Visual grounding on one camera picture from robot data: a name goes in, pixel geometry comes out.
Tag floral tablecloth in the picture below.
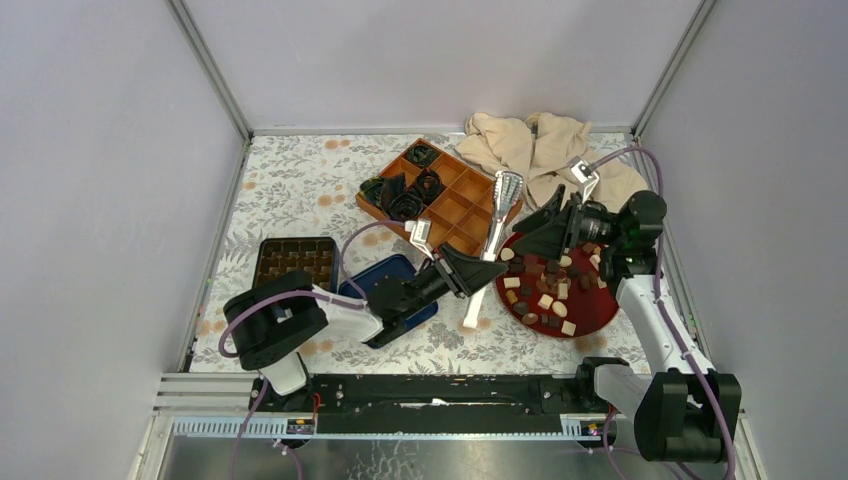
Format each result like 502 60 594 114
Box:
189 134 649 374

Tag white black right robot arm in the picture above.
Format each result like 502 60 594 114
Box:
512 189 742 470

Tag orange wooden divided box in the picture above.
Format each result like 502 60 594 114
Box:
356 138 494 256

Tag blue tin lid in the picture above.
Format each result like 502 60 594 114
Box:
337 254 438 349

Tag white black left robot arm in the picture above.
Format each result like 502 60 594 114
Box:
218 244 508 411

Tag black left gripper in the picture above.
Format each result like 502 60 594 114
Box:
396 241 503 321

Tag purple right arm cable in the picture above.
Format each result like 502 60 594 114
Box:
586 145 737 480

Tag blue chocolate tin box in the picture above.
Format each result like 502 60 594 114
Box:
252 236 339 292

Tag red round tray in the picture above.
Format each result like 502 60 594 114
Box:
495 234 619 339

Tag silver serving tongs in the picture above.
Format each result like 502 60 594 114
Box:
461 170 524 330

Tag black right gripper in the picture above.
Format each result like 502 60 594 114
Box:
511 185 625 263

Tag beige crumpled cloth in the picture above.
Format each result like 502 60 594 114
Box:
454 111 649 217

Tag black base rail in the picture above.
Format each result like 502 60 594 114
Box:
248 374 609 414

